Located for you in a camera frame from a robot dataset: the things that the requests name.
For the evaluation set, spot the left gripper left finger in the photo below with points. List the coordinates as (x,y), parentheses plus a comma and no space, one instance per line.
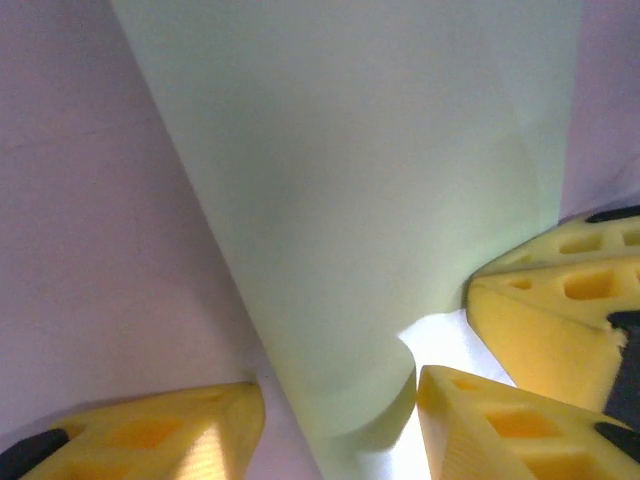
(150,435)

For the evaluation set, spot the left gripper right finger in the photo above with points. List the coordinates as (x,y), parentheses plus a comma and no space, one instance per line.
(500,435)

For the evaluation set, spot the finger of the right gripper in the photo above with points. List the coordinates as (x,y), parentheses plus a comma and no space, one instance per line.
(540,340)
(600,240)

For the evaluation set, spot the light green paper sheet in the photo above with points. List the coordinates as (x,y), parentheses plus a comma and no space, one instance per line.
(350,200)

